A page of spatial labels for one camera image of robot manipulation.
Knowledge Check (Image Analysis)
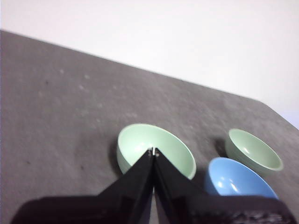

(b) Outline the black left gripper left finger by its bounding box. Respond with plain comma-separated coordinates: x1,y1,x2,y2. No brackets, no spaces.
9,147,155,224

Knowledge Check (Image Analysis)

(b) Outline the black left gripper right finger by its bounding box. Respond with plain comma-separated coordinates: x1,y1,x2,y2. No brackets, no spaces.
154,147,297,224

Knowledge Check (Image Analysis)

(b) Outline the green bowl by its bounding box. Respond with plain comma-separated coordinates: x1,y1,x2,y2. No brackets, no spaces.
224,128,284,178
116,123,197,180

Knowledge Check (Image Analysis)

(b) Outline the blue bowl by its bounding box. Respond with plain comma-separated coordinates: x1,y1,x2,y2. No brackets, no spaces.
204,157,279,200

